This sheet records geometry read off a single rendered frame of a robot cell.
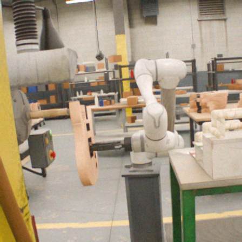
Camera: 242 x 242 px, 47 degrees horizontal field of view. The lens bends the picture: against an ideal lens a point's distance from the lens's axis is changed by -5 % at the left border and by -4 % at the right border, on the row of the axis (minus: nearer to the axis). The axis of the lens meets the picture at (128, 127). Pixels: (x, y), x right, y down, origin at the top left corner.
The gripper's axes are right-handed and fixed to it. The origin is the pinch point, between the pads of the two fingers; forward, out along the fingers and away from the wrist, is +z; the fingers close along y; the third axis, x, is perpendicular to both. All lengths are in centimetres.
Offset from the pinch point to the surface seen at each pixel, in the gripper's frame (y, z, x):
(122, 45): 662, 6, 200
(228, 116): -25, -62, 11
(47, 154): 15.9, 29.0, -4.0
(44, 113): -9.1, 19.8, 19.0
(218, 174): -24, -56, -14
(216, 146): -25, -56, -1
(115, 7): 650, 14, 307
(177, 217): 31, -43, -53
